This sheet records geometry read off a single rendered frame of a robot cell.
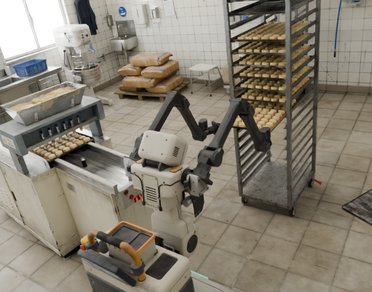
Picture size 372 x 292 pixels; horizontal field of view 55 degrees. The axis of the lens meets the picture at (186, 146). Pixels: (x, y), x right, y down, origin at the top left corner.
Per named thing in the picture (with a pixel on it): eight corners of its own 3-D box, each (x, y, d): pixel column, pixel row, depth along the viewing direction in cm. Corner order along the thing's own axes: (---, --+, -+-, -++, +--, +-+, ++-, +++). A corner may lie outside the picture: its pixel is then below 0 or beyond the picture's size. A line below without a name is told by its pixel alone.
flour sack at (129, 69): (135, 78, 625) (134, 68, 617) (117, 77, 647) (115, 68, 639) (159, 66, 677) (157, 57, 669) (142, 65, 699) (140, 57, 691)
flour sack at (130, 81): (120, 87, 639) (118, 78, 631) (134, 80, 671) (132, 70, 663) (154, 88, 605) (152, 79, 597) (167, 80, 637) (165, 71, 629)
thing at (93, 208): (83, 251, 306) (51, 160, 266) (115, 228, 328) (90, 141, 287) (137, 289, 261) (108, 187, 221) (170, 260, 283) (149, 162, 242)
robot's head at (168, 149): (166, 163, 172) (175, 133, 174) (134, 155, 183) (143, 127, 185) (182, 170, 183) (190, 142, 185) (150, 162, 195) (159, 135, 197)
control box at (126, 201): (121, 208, 233) (116, 190, 227) (148, 189, 248) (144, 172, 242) (125, 210, 231) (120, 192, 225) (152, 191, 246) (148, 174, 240)
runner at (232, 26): (232, 30, 257) (232, 25, 255) (228, 30, 258) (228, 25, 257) (269, 13, 301) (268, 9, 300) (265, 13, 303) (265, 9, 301)
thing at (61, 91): (5, 115, 262) (2, 106, 260) (69, 91, 296) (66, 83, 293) (21, 121, 245) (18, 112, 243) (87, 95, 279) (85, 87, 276)
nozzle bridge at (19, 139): (10, 167, 277) (-7, 127, 262) (88, 130, 322) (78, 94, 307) (30, 178, 256) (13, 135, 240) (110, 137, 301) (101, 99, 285)
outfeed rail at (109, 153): (17, 121, 368) (14, 115, 365) (19, 120, 370) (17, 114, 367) (149, 173, 240) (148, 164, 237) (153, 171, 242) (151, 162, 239)
